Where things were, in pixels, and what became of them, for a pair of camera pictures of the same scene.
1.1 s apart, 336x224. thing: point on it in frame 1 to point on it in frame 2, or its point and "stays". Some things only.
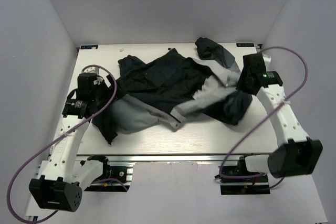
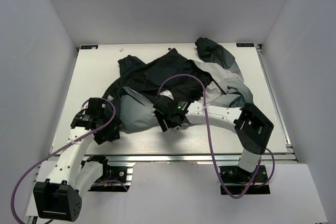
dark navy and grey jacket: (170, 86) stays
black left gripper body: (103, 94) to (105, 132)
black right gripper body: (242, 83) to (170, 122)
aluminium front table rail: (179, 158) stays
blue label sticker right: (244, 44) stays
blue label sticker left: (88, 46) stays
